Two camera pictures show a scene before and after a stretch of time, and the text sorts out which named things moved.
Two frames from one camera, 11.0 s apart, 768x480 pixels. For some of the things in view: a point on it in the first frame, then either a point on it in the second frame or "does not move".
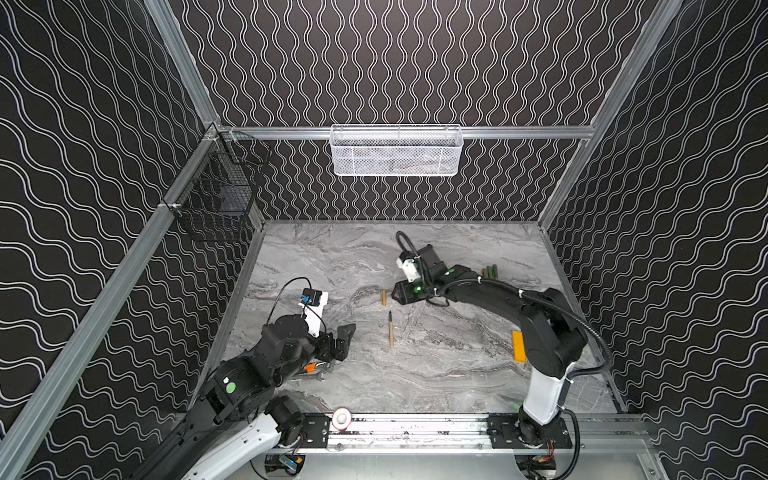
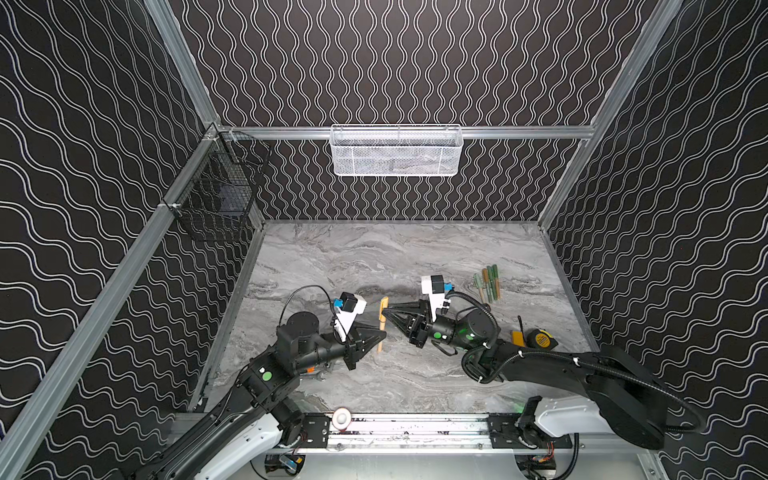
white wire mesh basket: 396,150 does not move
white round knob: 341,418 does not move
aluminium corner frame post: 663,15 does not move
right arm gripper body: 411,288 → 417,327
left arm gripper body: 331,345 → 350,349
